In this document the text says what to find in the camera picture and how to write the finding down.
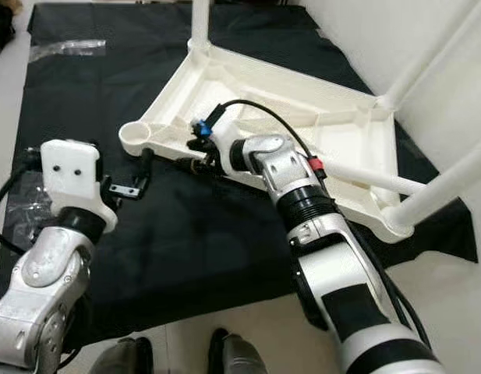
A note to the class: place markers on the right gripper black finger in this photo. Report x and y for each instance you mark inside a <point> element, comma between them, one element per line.
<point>185,164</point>

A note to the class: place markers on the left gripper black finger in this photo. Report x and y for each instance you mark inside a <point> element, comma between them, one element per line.
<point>145,167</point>

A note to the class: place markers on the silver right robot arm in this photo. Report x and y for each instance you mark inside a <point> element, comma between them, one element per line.
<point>341,280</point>

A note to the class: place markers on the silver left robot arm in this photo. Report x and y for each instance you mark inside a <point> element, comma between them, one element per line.
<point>49,265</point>

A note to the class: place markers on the black table cloth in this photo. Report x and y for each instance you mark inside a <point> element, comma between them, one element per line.
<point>193,234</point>

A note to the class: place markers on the white plastic table top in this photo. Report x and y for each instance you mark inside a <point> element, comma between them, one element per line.
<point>334,125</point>

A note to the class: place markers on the grey left robot foot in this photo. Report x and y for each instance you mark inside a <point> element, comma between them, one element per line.
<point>127,358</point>

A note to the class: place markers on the grey robot foot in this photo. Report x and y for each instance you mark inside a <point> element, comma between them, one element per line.
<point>127,358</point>
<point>236,354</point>

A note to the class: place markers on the grey right robot foot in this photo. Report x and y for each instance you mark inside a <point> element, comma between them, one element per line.
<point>236,354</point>

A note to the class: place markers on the black bag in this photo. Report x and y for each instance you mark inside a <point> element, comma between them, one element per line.
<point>0,23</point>

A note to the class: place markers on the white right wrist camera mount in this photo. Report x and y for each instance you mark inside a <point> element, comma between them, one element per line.
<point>224,144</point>

